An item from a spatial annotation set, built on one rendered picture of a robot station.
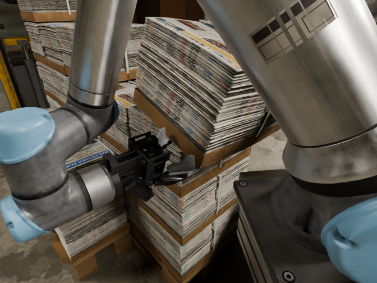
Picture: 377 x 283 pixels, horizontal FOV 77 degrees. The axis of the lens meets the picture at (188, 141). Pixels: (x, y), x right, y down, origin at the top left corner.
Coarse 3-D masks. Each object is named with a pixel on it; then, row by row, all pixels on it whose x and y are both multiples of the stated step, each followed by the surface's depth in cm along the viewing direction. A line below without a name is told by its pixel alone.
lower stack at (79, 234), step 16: (96, 144) 106; (80, 160) 95; (96, 160) 96; (112, 208) 110; (64, 224) 96; (80, 224) 101; (96, 224) 107; (112, 224) 113; (64, 240) 100; (80, 240) 104; (96, 240) 111; (112, 240) 117; (128, 240) 125; (80, 272) 110
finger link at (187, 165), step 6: (186, 156) 48; (192, 156) 49; (180, 162) 49; (186, 162) 49; (192, 162) 50; (168, 168) 49; (174, 168) 50; (180, 168) 50; (186, 168) 51; (192, 168) 51; (198, 168) 52; (174, 174) 50; (192, 174) 52
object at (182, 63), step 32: (160, 32) 51; (192, 32) 51; (160, 64) 52; (192, 64) 46; (224, 64) 40; (160, 96) 55; (192, 96) 47; (224, 96) 42; (256, 96) 49; (192, 128) 49; (224, 128) 47
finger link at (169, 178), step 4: (164, 172) 49; (164, 176) 49; (168, 176) 49; (172, 176) 49; (176, 176) 50; (180, 176) 50; (184, 176) 51; (156, 180) 48; (160, 180) 48; (164, 180) 48; (168, 180) 48; (172, 180) 48; (176, 180) 49; (180, 180) 50; (156, 184) 48; (160, 184) 48; (164, 184) 48; (168, 184) 49; (172, 184) 49
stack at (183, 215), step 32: (64, 96) 135; (128, 96) 93; (128, 128) 87; (224, 160) 85; (160, 192) 85; (192, 192) 79; (224, 192) 94; (192, 224) 85; (224, 224) 105; (192, 256) 96
